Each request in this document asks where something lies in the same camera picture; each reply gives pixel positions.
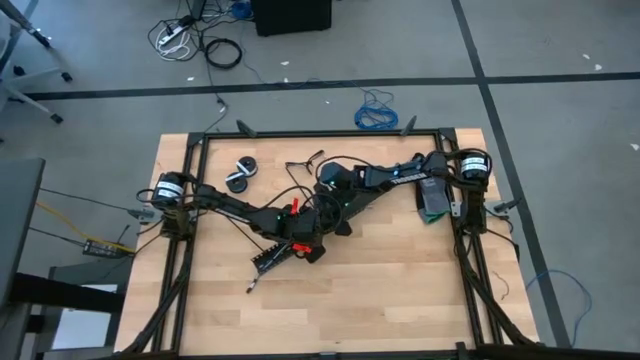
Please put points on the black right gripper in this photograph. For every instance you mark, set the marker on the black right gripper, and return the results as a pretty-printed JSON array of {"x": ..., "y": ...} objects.
[{"x": 332, "y": 210}]

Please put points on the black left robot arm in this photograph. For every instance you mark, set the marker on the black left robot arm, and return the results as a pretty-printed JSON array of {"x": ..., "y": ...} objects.
[{"x": 230, "y": 205}]

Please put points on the black aluminium table frame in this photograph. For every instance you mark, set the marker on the black aluminium table frame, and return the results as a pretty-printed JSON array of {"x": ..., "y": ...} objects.
[{"x": 325, "y": 133}]

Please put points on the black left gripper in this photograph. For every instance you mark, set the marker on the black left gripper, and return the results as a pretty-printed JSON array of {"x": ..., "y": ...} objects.
[{"x": 305, "y": 230}]

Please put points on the black controller box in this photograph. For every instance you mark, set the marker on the black controller box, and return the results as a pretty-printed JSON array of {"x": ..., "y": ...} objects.
[{"x": 102, "y": 248}]

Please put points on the white power strip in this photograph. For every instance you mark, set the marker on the white power strip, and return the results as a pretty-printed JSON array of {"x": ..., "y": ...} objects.
[{"x": 172, "y": 35}]

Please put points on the grey desk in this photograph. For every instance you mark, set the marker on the grey desk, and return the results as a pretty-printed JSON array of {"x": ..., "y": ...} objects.
[{"x": 20, "y": 225}]

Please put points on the black duct cover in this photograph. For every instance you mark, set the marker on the black duct cover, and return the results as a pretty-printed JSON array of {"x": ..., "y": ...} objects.
[{"x": 365, "y": 200}]

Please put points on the black furniture beam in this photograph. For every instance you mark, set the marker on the black furniture beam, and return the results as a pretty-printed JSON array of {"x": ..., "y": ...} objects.
[{"x": 65, "y": 293}]

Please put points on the grey office chair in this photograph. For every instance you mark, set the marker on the grey office chair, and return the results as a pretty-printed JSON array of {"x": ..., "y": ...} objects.
[{"x": 35, "y": 104}]

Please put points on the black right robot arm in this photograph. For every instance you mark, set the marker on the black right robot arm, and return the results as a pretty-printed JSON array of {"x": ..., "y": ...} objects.
[{"x": 400, "y": 177}]

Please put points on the black cabinet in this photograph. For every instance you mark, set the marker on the black cabinet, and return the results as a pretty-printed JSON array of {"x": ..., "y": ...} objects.
[{"x": 292, "y": 17}]

